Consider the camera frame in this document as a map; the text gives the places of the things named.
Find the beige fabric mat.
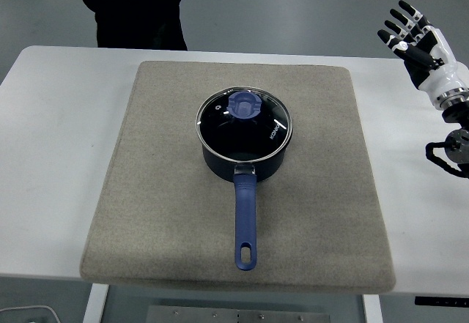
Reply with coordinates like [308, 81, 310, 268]
[79, 60, 397, 295]

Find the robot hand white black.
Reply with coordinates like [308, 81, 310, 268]
[377, 0, 469, 99]

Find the dark pot with blue handle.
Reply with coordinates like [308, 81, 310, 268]
[199, 128, 293, 272]

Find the black control panel under table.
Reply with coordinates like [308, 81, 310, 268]
[415, 295, 469, 306]

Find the glass pot lid blue knob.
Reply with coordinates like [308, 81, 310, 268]
[195, 86, 294, 164]

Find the person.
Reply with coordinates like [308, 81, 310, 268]
[40, 0, 191, 51]

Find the white cable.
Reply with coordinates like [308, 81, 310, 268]
[0, 305, 59, 323]

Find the white table leg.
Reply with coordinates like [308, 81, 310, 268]
[362, 294, 384, 323]
[82, 283, 110, 323]

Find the grey metal plate with screws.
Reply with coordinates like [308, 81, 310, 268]
[146, 305, 331, 323]

